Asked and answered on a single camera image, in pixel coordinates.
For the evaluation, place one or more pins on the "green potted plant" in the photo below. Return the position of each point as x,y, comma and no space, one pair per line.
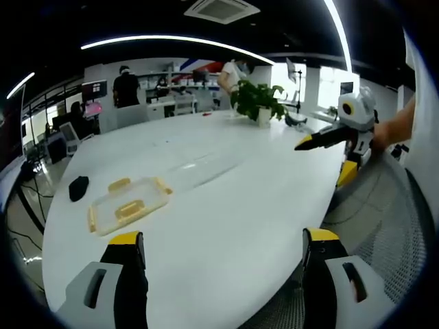
255,99

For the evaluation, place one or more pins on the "dark wall screen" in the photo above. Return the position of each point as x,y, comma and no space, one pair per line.
94,89

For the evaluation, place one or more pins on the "monitor on stand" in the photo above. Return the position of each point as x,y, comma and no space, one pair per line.
295,79

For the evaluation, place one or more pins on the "person's right hand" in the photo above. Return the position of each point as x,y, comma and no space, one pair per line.
382,135

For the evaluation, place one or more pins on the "yellow block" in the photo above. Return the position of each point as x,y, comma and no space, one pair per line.
348,173

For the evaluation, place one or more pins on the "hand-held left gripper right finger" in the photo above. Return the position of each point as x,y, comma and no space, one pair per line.
329,284

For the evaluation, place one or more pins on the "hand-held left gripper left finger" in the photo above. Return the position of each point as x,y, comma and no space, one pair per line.
103,291

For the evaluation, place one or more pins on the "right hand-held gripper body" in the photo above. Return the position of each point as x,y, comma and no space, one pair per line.
358,109

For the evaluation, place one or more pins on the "background shelf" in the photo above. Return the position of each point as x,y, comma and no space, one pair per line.
187,80

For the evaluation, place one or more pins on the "ceiling air conditioner vent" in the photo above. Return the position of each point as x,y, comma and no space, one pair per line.
222,8

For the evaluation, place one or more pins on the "clear container lid yellow clips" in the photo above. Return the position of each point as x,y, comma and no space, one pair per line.
132,202

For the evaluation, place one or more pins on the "white office chair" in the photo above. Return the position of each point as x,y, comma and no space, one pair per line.
70,135

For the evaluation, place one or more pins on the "dark object on table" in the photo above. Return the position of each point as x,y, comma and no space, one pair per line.
295,120

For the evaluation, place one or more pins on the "black cloth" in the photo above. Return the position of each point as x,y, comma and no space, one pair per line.
78,188

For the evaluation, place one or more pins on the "person's white shirt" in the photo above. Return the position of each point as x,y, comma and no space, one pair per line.
423,103

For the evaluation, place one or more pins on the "ceiling light strip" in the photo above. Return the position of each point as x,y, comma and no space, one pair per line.
178,39
341,34
20,85

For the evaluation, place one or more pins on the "grey mesh office chair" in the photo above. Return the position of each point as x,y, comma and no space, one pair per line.
384,212

